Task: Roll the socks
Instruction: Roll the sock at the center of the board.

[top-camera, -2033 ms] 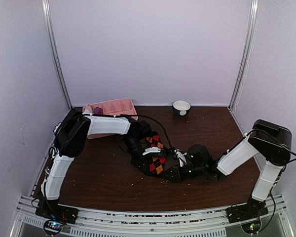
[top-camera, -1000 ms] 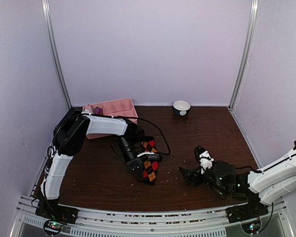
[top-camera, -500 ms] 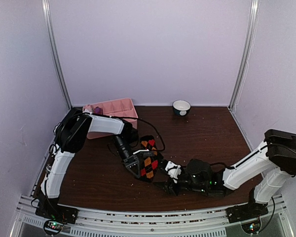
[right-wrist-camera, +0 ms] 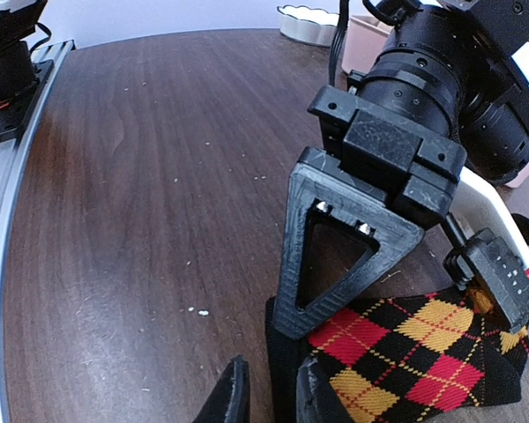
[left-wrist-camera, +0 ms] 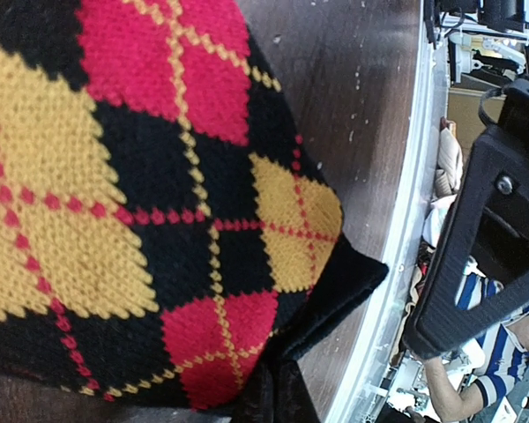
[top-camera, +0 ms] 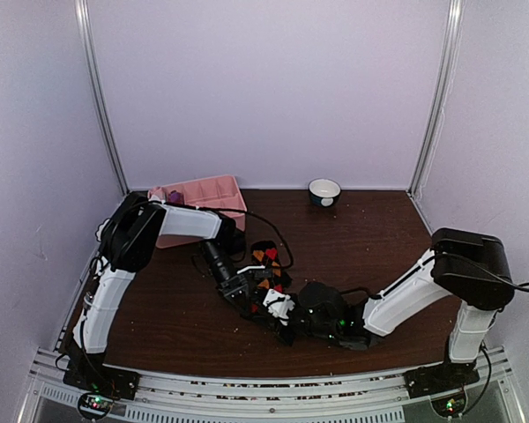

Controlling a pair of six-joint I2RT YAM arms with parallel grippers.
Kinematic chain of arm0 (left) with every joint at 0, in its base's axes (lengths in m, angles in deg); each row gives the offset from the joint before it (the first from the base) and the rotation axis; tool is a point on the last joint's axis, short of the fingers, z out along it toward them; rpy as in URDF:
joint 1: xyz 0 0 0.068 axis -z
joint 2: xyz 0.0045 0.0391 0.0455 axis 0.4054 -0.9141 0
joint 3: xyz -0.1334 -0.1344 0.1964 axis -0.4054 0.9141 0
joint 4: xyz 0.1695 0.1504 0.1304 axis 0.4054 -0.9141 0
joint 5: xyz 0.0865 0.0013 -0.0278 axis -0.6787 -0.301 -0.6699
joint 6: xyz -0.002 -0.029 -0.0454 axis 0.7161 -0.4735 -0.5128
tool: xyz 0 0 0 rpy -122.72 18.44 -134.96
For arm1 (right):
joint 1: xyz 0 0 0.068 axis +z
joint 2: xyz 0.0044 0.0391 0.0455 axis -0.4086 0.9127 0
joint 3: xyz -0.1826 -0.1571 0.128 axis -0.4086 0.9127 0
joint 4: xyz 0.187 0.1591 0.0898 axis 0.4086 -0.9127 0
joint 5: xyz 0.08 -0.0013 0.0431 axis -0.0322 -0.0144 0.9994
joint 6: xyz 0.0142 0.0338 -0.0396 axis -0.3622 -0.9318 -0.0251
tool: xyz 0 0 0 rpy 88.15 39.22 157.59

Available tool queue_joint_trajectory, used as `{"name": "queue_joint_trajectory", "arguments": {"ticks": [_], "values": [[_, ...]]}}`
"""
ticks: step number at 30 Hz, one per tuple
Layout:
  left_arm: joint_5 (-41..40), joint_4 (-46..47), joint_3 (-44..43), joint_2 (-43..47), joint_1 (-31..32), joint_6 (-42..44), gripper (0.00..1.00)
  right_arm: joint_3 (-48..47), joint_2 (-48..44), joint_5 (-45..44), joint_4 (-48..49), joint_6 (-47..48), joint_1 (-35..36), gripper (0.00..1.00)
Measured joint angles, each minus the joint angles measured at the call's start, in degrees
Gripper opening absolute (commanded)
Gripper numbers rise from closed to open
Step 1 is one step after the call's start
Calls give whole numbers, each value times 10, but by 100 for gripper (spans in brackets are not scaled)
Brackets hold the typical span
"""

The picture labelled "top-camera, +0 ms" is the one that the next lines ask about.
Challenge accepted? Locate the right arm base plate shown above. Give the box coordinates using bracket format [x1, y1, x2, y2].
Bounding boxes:
[403, 362, 480, 398]

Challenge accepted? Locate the white scalloped bowl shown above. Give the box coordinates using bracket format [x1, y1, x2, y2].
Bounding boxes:
[95, 219, 109, 242]

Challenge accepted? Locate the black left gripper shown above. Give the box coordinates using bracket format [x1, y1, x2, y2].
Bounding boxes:
[199, 240, 250, 317]

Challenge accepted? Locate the black red yellow argyle sock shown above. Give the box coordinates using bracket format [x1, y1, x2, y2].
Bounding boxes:
[248, 241, 295, 327]

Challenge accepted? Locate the maroon purple striped sock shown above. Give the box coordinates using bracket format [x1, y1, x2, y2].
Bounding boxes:
[167, 190, 184, 204]

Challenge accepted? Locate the front aluminium rail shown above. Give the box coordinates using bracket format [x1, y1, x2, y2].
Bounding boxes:
[13, 348, 529, 422]

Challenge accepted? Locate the aluminium frame post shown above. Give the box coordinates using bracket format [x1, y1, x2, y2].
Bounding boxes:
[408, 0, 465, 199]
[74, 0, 130, 196]

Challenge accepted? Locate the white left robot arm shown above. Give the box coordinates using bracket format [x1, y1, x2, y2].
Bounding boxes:
[67, 191, 254, 391]

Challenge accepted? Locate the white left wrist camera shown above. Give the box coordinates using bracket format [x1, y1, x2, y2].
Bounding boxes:
[236, 265, 265, 275]

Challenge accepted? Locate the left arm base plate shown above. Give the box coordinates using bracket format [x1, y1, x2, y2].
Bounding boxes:
[63, 361, 140, 400]

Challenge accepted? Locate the dark blue white bowl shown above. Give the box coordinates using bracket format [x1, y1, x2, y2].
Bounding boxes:
[308, 178, 341, 208]

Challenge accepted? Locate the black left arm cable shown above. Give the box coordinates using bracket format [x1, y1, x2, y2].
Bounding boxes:
[193, 206, 295, 270]

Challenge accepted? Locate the pink divided organizer tray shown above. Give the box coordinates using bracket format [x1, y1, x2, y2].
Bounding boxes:
[148, 175, 247, 249]

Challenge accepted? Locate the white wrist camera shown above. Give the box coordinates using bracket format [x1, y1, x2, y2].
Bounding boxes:
[236, 265, 265, 275]
[263, 289, 295, 326]

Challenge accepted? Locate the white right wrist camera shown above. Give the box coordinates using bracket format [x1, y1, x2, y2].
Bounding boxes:
[263, 289, 295, 326]

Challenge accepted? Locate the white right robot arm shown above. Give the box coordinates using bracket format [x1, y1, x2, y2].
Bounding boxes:
[262, 228, 515, 390]

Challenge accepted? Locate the right aluminium frame post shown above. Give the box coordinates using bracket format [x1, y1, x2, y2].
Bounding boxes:
[408, 0, 465, 199]

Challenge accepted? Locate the left aluminium frame post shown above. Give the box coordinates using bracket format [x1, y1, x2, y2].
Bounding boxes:
[74, 0, 130, 196]

